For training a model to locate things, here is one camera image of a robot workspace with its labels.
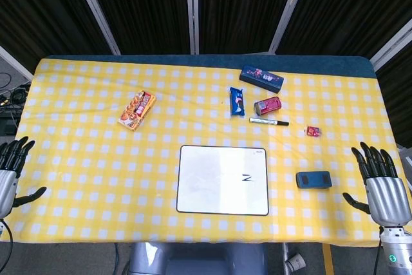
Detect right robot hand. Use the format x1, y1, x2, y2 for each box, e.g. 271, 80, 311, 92
342, 141, 412, 227

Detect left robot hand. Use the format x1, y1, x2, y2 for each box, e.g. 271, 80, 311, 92
0, 136, 48, 220

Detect blue whiteboard eraser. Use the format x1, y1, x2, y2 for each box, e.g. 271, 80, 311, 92
295, 171, 333, 191

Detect small white whiteboard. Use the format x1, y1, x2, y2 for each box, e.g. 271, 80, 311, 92
175, 144, 270, 216

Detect white marker pen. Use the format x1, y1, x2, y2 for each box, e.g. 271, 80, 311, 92
248, 117, 290, 127

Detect orange snack box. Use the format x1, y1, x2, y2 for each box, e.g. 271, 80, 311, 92
117, 90, 157, 132

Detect red soda can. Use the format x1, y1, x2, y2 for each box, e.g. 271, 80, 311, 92
254, 96, 283, 117

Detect dark blue pencil case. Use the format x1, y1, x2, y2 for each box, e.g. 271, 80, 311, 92
239, 64, 285, 94

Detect blue cookie packet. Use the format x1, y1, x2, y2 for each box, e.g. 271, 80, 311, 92
229, 86, 247, 117

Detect yellow checkered tablecloth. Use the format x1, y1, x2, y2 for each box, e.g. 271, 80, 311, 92
0, 58, 408, 249

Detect grey robot torso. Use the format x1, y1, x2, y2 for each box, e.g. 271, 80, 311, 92
127, 242, 270, 275

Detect black cable bundle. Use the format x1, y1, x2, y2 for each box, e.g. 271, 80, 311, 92
0, 73, 32, 118

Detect white partition frame post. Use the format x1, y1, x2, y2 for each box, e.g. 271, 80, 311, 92
369, 19, 412, 70
268, 0, 312, 55
69, 0, 121, 55
185, 0, 200, 55
0, 45, 33, 82

